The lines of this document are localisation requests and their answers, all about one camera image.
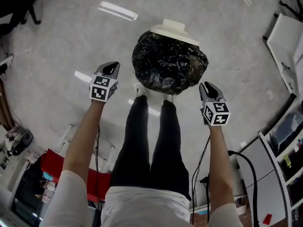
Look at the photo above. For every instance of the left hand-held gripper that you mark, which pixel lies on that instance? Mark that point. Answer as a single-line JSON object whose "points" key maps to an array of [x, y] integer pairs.
{"points": [[101, 89]]}

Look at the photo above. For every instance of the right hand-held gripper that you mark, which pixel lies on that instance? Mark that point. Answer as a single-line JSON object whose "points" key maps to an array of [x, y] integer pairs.
{"points": [[216, 113]]}

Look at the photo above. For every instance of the black garbage bag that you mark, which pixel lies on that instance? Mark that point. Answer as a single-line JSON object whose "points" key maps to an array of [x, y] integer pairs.
{"points": [[165, 63]]}

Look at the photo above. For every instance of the person's left forearm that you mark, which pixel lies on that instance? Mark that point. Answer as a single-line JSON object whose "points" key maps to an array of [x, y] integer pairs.
{"points": [[80, 145]]}

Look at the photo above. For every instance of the person's right forearm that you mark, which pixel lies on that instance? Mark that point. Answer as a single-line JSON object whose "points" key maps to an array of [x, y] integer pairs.
{"points": [[220, 169]]}

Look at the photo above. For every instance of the person's left white shoe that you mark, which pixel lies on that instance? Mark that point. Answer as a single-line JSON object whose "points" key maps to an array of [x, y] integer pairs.
{"points": [[140, 90]]}

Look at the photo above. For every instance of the person's white shoe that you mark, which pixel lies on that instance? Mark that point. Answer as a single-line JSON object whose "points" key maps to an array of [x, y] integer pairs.
{"points": [[168, 98], [140, 90]]}

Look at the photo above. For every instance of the person's right white shoe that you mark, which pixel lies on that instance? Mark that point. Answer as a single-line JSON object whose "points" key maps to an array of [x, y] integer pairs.
{"points": [[168, 98]]}

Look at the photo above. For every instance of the white bin lid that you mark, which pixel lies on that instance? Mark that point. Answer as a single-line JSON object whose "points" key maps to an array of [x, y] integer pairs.
{"points": [[174, 31]]}

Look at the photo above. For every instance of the person's black trousers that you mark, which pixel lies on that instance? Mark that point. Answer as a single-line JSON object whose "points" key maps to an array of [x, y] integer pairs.
{"points": [[135, 150]]}

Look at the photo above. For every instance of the white cabinet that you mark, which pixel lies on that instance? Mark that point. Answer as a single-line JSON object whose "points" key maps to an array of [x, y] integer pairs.
{"points": [[281, 39]]}

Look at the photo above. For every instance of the white metal shelf rack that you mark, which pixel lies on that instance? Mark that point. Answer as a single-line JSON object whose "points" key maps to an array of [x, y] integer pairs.
{"points": [[275, 163]]}

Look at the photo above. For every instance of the grey cabinet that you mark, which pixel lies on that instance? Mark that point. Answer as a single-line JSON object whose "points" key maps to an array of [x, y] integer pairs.
{"points": [[265, 174]]}

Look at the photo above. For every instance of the red cloth covered table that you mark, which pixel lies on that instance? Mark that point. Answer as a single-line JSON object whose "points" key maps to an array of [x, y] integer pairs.
{"points": [[50, 159]]}

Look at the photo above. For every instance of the black round device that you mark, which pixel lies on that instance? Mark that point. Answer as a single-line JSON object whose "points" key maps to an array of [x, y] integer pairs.
{"points": [[24, 138]]}

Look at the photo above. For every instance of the black mesh office chair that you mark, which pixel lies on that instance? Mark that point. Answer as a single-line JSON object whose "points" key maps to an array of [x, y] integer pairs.
{"points": [[11, 8]]}

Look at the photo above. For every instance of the black tripod stand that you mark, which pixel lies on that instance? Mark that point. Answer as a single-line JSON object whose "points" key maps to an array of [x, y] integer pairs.
{"points": [[290, 8]]}

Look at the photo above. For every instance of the person's white shirt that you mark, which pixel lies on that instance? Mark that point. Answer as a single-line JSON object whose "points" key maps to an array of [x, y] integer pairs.
{"points": [[142, 207]]}

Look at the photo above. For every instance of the red diamond sticker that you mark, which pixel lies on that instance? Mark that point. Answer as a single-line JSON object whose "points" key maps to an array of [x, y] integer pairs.
{"points": [[267, 219]]}

